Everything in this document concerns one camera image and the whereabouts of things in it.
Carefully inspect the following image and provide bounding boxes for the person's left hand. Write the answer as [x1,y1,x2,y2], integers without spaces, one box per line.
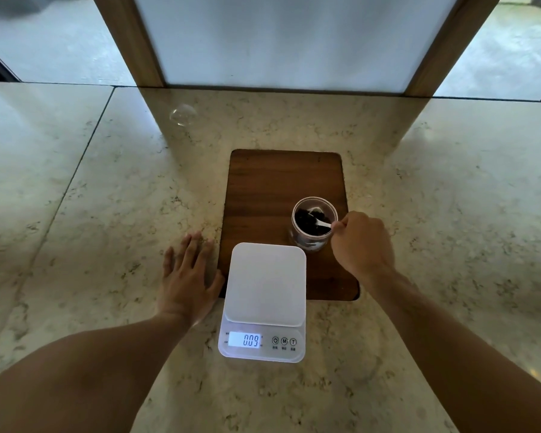
[156,232,226,329]

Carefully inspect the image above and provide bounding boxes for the person's right hand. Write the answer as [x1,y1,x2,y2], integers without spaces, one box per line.
[330,211,396,290]

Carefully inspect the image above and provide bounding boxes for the person's left forearm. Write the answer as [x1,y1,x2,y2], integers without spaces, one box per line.
[0,313,191,433]

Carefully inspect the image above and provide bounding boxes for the person's right forearm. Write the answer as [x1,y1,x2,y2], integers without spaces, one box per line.
[370,268,541,433]

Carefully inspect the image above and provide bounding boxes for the clear round jar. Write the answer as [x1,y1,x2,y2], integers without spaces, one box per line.
[290,196,339,253]

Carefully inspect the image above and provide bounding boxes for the dark dried contents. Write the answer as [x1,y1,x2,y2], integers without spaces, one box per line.
[294,208,332,237]

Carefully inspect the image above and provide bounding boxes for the white digital kitchen scale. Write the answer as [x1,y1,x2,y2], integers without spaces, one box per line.
[218,242,307,364]

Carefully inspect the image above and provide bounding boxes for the dark wooden cutting board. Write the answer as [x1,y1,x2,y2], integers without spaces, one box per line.
[217,149,360,302]

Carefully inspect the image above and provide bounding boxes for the clear round lid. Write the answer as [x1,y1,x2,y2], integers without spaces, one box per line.
[170,104,198,127]

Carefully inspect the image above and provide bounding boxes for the frosted white window panel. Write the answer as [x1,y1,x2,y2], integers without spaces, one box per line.
[133,0,460,94]

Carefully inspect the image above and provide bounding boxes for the wooden window post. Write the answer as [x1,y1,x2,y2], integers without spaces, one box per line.
[92,0,166,89]
[404,0,504,98]

